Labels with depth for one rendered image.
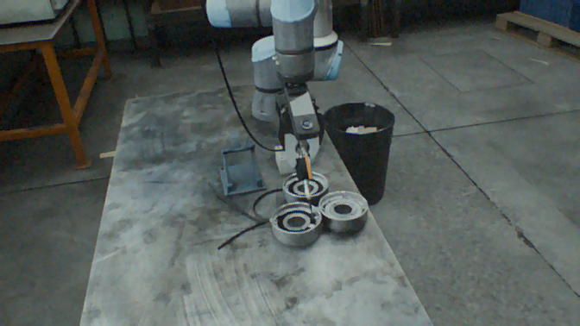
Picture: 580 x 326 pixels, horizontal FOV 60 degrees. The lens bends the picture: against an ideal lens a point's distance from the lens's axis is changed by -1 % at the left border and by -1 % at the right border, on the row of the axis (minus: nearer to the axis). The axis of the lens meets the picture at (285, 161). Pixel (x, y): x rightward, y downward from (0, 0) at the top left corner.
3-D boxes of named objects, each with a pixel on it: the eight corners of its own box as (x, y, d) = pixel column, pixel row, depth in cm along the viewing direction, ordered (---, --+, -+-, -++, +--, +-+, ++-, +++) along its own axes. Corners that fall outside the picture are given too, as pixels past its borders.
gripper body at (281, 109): (309, 112, 109) (307, 59, 103) (321, 130, 102) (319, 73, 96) (274, 118, 108) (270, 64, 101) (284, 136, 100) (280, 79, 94)
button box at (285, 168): (308, 171, 128) (307, 154, 126) (280, 175, 127) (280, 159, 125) (301, 155, 135) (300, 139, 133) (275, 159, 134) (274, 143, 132)
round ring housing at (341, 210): (371, 209, 113) (372, 194, 111) (362, 239, 105) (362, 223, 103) (326, 202, 116) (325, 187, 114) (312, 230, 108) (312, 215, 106)
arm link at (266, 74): (257, 74, 161) (254, 32, 154) (299, 73, 159) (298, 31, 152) (250, 89, 150) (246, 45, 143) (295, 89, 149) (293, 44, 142)
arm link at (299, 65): (319, 52, 93) (276, 58, 92) (319, 75, 95) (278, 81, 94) (308, 40, 99) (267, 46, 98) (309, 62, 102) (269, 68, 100)
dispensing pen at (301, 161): (308, 221, 104) (293, 141, 105) (304, 220, 108) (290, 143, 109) (318, 219, 104) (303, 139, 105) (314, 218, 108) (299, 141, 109)
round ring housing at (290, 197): (293, 182, 124) (292, 168, 122) (334, 189, 121) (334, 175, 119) (276, 207, 116) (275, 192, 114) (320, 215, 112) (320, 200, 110)
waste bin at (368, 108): (400, 205, 246) (406, 128, 223) (333, 216, 241) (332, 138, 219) (376, 170, 274) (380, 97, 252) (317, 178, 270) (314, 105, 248)
